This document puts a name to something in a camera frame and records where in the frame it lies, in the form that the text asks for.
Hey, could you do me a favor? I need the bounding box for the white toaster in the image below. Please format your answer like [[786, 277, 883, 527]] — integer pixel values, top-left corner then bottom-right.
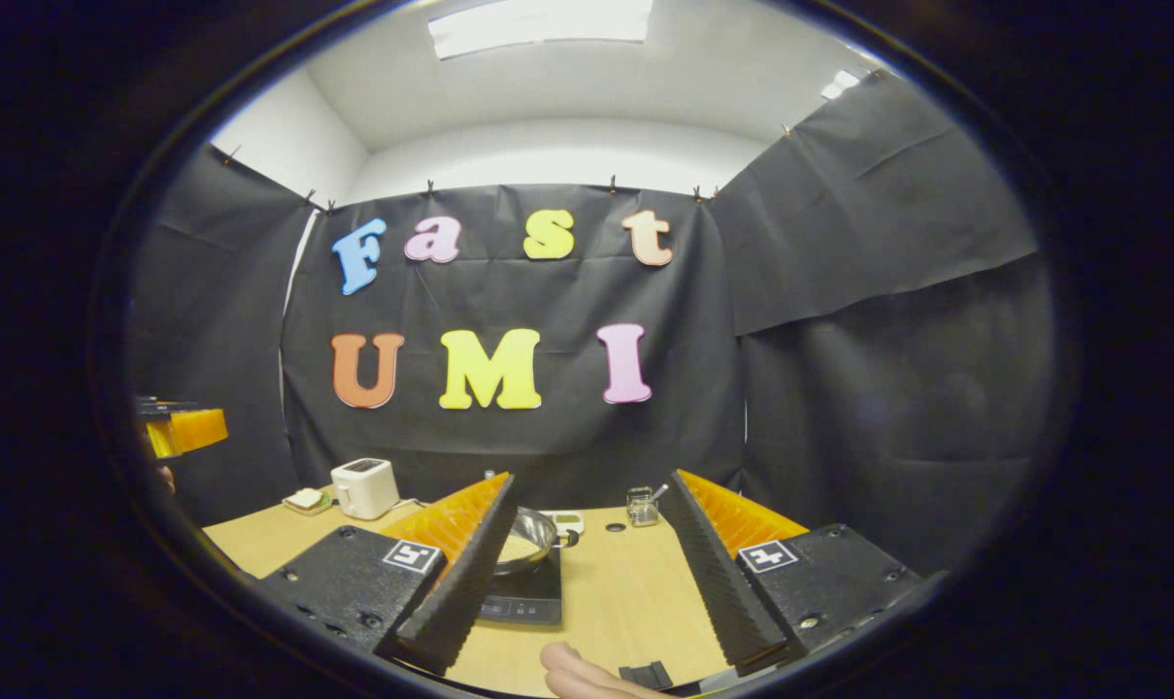
[[330, 457, 401, 521]]

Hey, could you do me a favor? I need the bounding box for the steel pot with black handles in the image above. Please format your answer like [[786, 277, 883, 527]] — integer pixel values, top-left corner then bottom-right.
[[494, 505, 580, 577]]

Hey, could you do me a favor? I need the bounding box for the black induction cooktop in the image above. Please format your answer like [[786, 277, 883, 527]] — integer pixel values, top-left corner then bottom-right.
[[478, 549, 564, 625]]

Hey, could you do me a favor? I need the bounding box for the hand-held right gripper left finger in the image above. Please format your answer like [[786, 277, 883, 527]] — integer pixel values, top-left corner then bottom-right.
[[254, 472, 521, 678]]

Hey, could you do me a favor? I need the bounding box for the row of black cloth clips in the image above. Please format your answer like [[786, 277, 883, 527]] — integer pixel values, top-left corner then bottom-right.
[[222, 68, 884, 212]]

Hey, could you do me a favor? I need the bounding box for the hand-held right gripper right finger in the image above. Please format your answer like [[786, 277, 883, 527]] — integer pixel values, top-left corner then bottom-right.
[[656, 469, 924, 679]]

